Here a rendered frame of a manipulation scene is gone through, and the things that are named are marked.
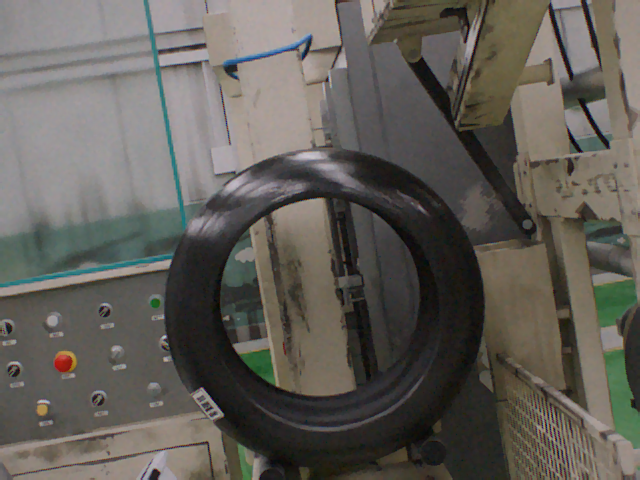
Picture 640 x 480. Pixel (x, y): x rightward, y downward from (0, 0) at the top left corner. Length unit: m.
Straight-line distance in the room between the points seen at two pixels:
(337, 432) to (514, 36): 0.71
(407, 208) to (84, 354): 1.06
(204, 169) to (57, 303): 8.35
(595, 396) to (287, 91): 0.86
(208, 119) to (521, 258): 8.90
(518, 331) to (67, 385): 1.07
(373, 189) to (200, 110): 9.16
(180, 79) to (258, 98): 8.78
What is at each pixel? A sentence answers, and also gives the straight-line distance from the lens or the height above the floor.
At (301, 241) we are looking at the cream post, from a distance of 2.26.
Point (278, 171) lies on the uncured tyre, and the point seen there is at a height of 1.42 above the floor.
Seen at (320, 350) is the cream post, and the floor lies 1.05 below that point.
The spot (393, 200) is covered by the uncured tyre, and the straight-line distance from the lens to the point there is 1.90.
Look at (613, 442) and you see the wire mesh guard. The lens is 1.51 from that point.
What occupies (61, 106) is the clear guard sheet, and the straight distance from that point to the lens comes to 2.66.
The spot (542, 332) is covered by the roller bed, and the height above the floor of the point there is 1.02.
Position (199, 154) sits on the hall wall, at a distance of 10.99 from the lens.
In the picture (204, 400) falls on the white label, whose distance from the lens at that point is 1.94.
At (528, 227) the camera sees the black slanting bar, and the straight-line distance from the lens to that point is 2.25.
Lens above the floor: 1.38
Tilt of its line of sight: 3 degrees down
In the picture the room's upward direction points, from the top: 10 degrees counter-clockwise
